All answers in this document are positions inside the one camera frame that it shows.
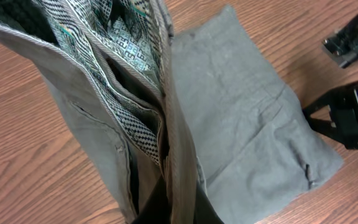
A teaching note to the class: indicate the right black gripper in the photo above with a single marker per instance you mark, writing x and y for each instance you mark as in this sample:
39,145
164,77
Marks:
341,101

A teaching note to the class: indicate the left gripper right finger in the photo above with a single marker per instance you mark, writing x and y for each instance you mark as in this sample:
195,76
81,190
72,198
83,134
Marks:
204,211

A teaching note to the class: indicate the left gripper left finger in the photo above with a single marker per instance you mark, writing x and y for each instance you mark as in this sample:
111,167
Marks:
157,208

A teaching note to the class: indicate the grey shorts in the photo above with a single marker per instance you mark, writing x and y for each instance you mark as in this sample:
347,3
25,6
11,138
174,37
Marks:
203,107

